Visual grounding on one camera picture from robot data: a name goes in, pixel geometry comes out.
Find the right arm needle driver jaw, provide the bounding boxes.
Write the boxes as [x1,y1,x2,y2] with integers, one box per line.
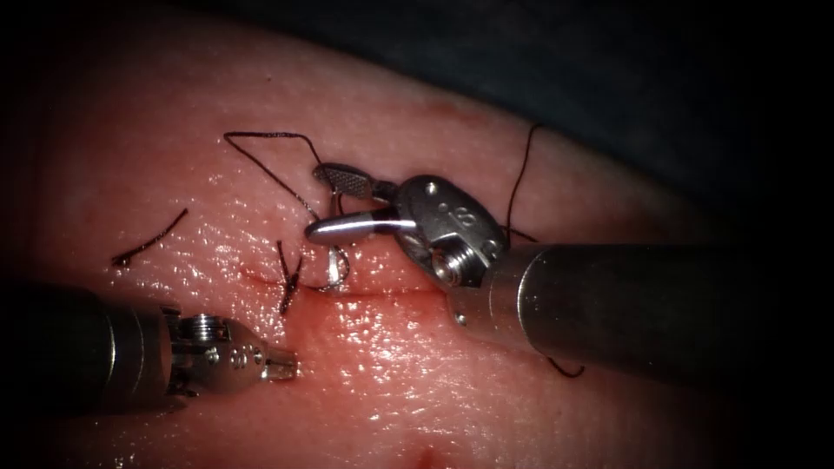
[304,208,418,248]
[312,162,400,202]

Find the left arm needle driver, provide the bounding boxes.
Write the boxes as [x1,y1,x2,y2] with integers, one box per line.
[162,308,269,399]

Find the left arm needle driver jaw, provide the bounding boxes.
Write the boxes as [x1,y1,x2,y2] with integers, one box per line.
[263,348,301,383]

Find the right arm needle driver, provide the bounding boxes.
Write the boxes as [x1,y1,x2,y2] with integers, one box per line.
[391,174,509,290]

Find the curved steel needle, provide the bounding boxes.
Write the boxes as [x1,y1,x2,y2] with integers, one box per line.
[317,189,352,293]

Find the black stitching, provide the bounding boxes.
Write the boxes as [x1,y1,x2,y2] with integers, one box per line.
[275,239,303,316]

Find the short cut-off black thread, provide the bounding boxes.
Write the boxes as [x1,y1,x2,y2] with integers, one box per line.
[109,208,189,269]

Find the tissue pad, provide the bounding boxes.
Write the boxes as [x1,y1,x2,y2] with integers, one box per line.
[0,6,751,469]

